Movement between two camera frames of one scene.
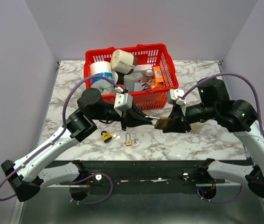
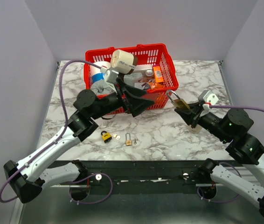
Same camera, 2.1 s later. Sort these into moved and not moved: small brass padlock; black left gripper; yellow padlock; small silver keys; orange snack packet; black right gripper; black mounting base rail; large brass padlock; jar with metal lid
Moved: black left gripper; black right gripper; large brass padlock
Not moved: small silver keys; jar with metal lid; yellow padlock; black mounting base rail; small brass padlock; orange snack packet
